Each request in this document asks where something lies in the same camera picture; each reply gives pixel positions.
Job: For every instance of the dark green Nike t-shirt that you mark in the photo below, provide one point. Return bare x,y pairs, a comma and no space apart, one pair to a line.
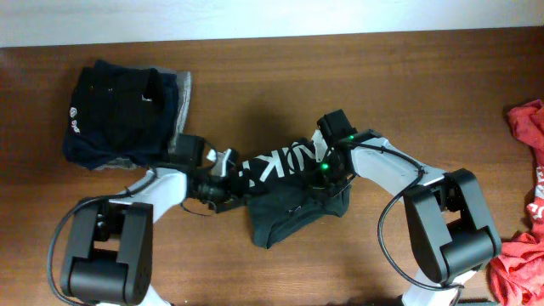
278,203

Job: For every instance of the folded navy garment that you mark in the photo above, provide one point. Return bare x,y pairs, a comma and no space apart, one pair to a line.
91,151

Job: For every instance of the folded black garment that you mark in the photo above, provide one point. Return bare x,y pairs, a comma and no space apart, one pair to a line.
119,105

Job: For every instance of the folded grey garment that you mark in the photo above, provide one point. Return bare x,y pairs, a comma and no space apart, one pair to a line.
183,81

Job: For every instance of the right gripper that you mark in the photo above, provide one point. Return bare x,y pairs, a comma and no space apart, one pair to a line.
321,184

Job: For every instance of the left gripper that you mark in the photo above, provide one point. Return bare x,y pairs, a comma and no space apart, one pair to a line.
229,190

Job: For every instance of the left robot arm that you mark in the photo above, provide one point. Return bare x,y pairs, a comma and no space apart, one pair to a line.
101,252

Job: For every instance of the red t-shirt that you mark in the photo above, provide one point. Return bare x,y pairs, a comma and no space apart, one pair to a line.
516,276

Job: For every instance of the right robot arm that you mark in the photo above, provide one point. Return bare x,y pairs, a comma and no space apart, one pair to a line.
452,233

